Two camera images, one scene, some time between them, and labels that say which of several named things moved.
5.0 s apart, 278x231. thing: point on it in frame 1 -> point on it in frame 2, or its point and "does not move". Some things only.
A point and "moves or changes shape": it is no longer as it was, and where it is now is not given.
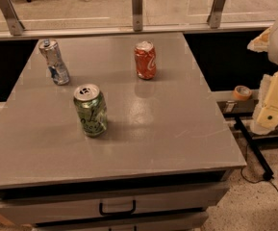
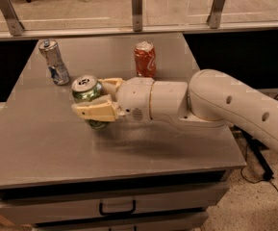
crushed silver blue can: (57, 66) does not move
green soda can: (91, 106) moves or changes shape
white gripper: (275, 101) -> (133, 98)
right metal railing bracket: (217, 6) does not move
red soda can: (145, 60) does not move
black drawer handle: (121, 213) does not move
